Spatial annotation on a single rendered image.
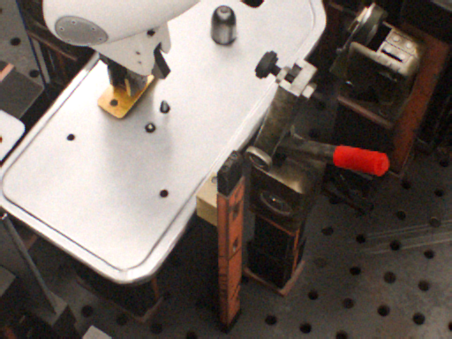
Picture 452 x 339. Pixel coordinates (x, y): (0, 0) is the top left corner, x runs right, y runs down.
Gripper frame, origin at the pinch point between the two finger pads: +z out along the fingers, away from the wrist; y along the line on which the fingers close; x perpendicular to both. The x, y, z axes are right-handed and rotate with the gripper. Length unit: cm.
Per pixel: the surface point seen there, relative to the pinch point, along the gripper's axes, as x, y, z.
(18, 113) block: 9.1, 10.1, 5.5
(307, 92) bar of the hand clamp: 0.4, -22.7, -17.0
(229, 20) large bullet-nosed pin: -12.1, -6.2, -0.5
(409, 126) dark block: -22.0, -28.5, 18.4
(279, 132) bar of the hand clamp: 1.8, -20.9, -9.5
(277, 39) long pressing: -15.3, -11.0, 3.5
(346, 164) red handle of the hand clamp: 1.0, -28.1, -9.1
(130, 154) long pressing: 7.1, -5.1, 3.5
